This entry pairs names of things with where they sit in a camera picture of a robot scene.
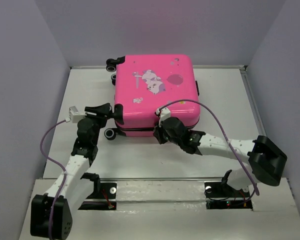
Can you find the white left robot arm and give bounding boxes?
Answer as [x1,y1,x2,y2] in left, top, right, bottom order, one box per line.
[30,103,113,240]

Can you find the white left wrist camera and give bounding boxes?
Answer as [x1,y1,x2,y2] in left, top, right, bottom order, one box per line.
[64,106,86,124]

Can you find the pink hard-shell suitcase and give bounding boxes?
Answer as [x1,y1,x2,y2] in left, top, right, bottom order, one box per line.
[104,54,201,140]

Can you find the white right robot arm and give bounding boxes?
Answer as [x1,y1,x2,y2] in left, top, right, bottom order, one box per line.
[153,117,288,196]

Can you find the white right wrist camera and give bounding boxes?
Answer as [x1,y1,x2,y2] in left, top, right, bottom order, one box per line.
[155,107,171,127]

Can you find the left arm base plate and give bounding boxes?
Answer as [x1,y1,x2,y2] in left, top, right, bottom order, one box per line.
[79,182,117,211]

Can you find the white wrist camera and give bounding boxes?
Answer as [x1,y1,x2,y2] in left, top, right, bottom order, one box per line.
[155,107,171,127]
[64,106,86,124]

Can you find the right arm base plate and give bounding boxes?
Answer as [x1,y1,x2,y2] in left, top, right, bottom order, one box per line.
[204,170,253,210]

